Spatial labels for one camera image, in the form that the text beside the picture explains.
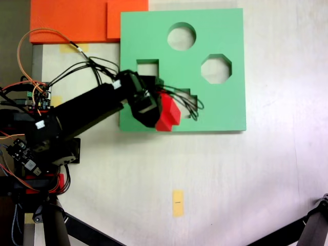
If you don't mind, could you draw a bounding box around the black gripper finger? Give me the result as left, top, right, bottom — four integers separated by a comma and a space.
131, 108, 162, 129

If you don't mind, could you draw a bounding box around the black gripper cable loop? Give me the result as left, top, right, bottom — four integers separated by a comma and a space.
161, 86, 205, 121

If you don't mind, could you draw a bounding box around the black tripod leg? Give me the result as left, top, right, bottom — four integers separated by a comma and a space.
32, 197, 126, 246
247, 193, 328, 246

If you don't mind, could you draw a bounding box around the circuit board with wires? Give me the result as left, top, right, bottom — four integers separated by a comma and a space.
25, 81, 53, 112

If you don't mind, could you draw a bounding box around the thin orange wire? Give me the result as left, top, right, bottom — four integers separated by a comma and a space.
16, 28, 75, 116

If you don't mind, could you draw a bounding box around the yellow tape marker with line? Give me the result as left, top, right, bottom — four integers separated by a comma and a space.
172, 190, 185, 218

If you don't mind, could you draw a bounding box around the long black cable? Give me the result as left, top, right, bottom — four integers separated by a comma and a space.
50, 40, 122, 87

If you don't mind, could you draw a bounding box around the wide yellow tape strip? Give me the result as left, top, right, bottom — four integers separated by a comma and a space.
59, 43, 90, 54

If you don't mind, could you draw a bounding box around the green shape sorter board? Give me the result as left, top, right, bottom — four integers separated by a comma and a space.
119, 8, 247, 134

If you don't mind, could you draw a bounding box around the grey metal strip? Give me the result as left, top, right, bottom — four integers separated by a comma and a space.
31, 44, 43, 82

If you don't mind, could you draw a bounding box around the red cross block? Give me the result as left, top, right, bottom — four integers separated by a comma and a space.
155, 92, 182, 133

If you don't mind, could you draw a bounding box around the blue white braided cable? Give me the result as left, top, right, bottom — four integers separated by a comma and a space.
11, 203, 24, 245

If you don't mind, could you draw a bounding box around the short black cable pair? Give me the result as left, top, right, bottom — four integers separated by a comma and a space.
58, 163, 72, 193

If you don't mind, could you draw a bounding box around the large orange block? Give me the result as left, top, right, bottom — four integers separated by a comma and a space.
29, 0, 108, 44

